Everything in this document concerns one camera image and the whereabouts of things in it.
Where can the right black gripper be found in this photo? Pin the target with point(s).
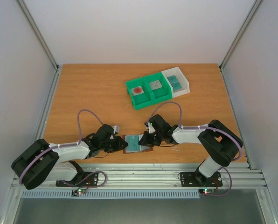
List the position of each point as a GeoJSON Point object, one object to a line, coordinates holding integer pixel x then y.
{"type": "Point", "coordinates": [149, 138]}

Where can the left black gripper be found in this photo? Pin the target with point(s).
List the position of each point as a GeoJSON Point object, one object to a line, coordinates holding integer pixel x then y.
{"type": "Point", "coordinates": [120, 141]}

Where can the brown leather card holder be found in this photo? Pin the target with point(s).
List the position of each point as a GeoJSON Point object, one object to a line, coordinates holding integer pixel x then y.
{"type": "Point", "coordinates": [142, 149]}

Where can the teal credit card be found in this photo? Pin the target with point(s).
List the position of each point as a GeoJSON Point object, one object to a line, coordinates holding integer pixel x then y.
{"type": "Point", "coordinates": [133, 146]}

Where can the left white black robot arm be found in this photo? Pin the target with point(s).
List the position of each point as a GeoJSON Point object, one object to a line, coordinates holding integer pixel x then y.
{"type": "Point", "coordinates": [43, 161]}

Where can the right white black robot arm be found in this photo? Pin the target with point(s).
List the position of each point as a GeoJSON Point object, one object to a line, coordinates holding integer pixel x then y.
{"type": "Point", "coordinates": [221, 144]}

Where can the grey card with red dot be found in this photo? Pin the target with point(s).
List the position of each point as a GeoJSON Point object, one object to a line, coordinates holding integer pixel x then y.
{"type": "Point", "coordinates": [137, 91]}

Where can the teal card in white bin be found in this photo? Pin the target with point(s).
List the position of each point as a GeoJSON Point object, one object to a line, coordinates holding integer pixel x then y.
{"type": "Point", "coordinates": [174, 83]}

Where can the green middle bin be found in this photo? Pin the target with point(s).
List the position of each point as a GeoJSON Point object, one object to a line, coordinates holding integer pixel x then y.
{"type": "Point", "coordinates": [161, 94]}

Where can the green bin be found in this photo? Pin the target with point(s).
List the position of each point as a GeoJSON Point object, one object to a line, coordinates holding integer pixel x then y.
{"type": "Point", "coordinates": [161, 94]}
{"type": "Point", "coordinates": [143, 100]}

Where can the green left bin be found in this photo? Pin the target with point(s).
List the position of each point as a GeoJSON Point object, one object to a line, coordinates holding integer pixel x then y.
{"type": "Point", "coordinates": [143, 100]}

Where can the left circuit board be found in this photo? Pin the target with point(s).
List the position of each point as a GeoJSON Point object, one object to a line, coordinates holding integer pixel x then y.
{"type": "Point", "coordinates": [79, 192]}

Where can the circuit board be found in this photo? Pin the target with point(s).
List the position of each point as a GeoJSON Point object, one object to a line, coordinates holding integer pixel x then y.
{"type": "Point", "coordinates": [79, 192]}
{"type": "Point", "coordinates": [207, 191]}

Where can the white bin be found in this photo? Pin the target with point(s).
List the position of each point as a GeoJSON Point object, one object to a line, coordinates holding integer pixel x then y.
{"type": "Point", "coordinates": [181, 78]}

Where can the right circuit board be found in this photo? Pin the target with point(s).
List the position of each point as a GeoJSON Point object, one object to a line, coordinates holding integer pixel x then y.
{"type": "Point", "coordinates": [207, 191]}

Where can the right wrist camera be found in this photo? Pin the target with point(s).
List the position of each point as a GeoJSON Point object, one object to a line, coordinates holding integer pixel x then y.
{"type": "Point", "coordinates": [150, 127]}

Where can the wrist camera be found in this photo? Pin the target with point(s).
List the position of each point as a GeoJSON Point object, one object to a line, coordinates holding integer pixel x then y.
{"type": "Point", "coordinates": [150, 127]}
{"type": "Point", "coordinates": [116, 129]}

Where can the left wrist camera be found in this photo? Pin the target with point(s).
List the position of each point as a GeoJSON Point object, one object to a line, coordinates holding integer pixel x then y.
{"type": "Point", "coordinates": [116, 129]}

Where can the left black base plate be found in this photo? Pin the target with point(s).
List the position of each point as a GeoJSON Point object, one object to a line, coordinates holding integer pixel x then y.
{"type": "Point", "coordinates": [90, 179]}

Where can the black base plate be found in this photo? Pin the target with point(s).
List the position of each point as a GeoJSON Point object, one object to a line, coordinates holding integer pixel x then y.
{"type": "Point", "coordinates": [192, 179]}
{"type": "Point", "coordinates": [90, 179]}

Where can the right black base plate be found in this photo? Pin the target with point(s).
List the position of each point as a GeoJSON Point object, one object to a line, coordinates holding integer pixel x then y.
{"type": "Point", "coordinates": [192, 179]}

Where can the grey slotted cable duct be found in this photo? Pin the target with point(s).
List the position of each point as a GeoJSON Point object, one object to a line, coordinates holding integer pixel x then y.
{"type": "Point", "coordinates": [112, 194]}

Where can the aluminium front rail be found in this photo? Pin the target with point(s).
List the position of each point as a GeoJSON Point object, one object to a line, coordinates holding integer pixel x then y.
{"type": "Point", "coordinates": [165, 175]}

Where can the right aluminium frame post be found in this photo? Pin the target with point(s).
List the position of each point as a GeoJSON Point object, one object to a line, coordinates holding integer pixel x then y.
{"type": "Point", "coordinates": [243, 28]}

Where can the aluminium frame post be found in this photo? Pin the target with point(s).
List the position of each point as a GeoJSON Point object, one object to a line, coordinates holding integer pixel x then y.
{"type": "Point", "coordinates": [25, 10]}
{"type": "Point", "coordinates": [243, 28]}

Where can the left aluminium frame post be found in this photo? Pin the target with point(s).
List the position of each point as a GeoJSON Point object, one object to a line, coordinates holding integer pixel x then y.
{"type": "Point", "coordinates": [25, 10]}

